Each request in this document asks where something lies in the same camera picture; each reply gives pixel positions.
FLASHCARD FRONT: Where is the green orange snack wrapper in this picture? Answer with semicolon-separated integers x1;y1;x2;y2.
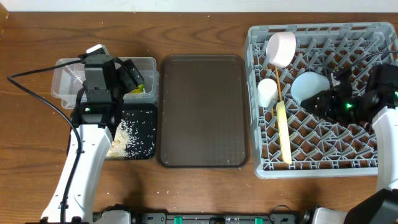
130;84;146;94

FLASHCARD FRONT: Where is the light blue bowl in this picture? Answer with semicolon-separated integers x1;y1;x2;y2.
290;72;330;105

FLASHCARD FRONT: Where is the yellow plate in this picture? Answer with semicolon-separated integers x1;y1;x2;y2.
276;101;292;165

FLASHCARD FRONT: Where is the wooden chopstick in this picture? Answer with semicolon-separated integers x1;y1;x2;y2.
275;65;283;102
266;65;275;127

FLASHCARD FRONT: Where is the cream white cup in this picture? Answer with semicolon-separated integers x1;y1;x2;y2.
257;78;278;108

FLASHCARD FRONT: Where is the white bowl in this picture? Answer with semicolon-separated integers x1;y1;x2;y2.
266;32;297;68

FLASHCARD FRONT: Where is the rice pile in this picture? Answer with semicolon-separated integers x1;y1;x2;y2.
105;110;156;160

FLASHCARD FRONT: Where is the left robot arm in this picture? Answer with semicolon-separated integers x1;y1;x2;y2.
40;54;144;223

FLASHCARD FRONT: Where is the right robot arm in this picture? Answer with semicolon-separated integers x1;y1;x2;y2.
292;64;397;224

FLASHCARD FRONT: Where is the grey plastic dishwasher rack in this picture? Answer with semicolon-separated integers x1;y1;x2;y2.
244;22;397;179

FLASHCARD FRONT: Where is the clear plastic bin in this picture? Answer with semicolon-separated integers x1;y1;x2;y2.
51;57;159;110

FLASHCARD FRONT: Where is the black plastic tray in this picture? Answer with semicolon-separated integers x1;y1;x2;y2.
72;103;157;160

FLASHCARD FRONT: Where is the dark brown serving tray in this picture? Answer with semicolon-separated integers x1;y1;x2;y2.
157;55;250;169

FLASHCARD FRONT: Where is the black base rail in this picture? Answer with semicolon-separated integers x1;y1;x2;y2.
93;212;308;224

